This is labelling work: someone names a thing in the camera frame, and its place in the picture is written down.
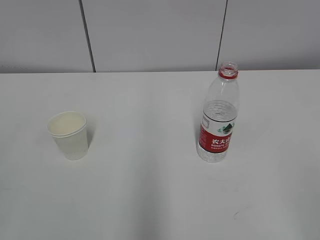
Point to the white paper cup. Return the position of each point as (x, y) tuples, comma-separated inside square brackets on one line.
[(69, 131)]

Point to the clear water bottle red label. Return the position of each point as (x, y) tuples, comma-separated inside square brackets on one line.
[(220, 110)]

